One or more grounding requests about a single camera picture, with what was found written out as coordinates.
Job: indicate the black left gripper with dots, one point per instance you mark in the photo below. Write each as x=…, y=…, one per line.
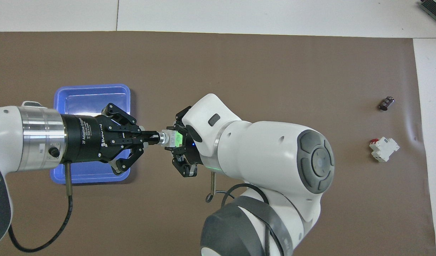
x=82, y=138

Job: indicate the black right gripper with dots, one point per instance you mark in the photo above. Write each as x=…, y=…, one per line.
x=193, y=153

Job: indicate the black-knob switch green base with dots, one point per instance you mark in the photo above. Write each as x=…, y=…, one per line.
x=168, y=138

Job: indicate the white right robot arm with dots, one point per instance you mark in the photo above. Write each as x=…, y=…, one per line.
x=267, y=153

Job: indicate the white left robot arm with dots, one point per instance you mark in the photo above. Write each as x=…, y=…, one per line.
x=4, y=138

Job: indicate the blue plastic tray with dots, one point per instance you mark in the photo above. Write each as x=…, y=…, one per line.
x=90, y=97

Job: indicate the brown table mat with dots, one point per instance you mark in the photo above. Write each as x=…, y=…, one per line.
x=218, y=71

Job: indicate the white circuit breaker red lever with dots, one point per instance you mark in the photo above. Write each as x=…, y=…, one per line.
x=383, y=149

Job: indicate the small dark brown component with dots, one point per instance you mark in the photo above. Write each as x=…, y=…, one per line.
x=386, y=103

